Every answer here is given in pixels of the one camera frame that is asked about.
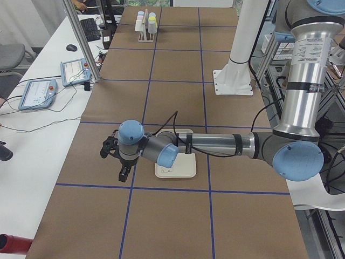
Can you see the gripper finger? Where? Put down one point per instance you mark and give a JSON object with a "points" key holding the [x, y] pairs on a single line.
{"points": [[124, 172]]}

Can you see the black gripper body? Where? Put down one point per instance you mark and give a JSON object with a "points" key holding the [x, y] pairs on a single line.
{"points": [[126, 163]]}

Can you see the pale green cup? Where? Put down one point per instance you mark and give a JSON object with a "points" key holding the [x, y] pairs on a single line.
{"points": [[138, 26]]}

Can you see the white plastic cup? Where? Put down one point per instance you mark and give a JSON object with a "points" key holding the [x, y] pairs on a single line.
{"points": [[152, 27]]}

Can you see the cream cartoon tray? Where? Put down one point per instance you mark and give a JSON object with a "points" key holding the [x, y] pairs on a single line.
{"points": [[173, 163]]}

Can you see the blue teach pendant far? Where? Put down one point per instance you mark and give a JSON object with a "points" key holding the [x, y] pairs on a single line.
{"points": [[74, 72]]}

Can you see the blue teach pendant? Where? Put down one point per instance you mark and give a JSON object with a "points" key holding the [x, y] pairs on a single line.
{"points": [[74, 72], [38, 94]]}

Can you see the blue teach pendant near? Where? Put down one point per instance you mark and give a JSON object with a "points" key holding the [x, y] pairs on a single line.
{"points": [[38, 94]]}

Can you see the black water bottle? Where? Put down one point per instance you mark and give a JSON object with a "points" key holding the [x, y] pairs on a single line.
{"points": [[5, 153]]}

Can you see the black computer mouse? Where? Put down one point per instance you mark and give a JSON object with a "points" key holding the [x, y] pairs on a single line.
{"points": [[71, 47]]}

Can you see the red bottle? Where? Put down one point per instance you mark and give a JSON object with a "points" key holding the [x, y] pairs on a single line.
{"points": [[15, 245]]}

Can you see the black keyboard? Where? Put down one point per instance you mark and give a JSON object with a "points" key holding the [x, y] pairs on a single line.
{"points": [[90, 29]]}

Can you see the grey office chair near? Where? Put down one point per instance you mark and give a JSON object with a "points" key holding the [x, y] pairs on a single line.
{"points": [[11, 57]]}

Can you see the seated person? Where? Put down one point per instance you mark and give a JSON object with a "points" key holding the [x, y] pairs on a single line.
{"points": [[79, 5]]}

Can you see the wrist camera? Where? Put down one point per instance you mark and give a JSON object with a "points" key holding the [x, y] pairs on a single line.
{"points": [[110, 146]]}

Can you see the white wire cup rack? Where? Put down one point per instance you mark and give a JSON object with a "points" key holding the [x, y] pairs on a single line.
{"points": [[145, 36]]}

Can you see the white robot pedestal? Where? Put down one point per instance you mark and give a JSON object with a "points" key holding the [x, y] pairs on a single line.
{"points": [[235, 77]]}

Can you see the aluminium frame post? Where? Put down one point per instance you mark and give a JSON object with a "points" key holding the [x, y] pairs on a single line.
{"points": [[81, 38]]}

